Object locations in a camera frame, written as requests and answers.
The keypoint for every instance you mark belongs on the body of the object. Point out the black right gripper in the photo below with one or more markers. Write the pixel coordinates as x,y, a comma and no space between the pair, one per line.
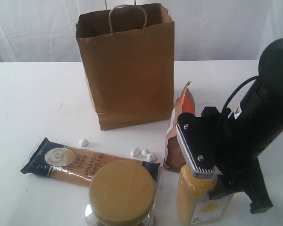
235,158

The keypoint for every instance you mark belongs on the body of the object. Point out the yellow millet bottle white cap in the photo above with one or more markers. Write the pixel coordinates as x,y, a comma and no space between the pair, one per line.
193,203

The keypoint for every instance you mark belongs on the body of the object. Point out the brown orange coffee pouch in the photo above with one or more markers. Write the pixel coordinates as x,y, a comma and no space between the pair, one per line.
174,159

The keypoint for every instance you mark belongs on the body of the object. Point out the brown paper bag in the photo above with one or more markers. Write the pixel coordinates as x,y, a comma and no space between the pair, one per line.
128,57

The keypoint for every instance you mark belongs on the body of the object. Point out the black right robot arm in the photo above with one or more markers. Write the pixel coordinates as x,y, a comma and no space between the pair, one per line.
244,133

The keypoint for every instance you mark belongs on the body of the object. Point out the clear jar gold lid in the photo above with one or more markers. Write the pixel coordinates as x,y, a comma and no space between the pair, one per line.
123,193

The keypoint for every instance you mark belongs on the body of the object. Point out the spaghetti packet navy blue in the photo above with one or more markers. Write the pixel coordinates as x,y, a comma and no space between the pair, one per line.
67,163

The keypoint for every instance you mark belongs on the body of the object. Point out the white curtain backdrop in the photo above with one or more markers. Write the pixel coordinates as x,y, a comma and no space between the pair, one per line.
44,30

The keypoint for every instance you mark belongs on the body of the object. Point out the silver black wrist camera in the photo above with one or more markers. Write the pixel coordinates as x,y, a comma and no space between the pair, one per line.
196,140

